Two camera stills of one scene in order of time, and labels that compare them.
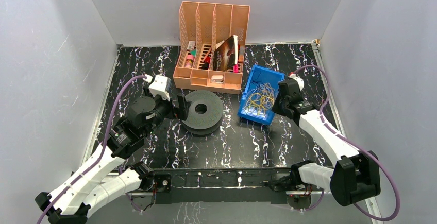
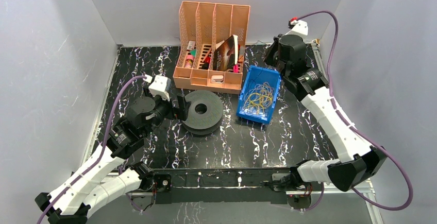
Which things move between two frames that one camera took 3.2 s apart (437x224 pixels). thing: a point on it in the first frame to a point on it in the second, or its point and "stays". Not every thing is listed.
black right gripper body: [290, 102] to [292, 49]
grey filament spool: [204, 113] stays
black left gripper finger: [181, 101] stays
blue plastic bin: [260, 95] stays
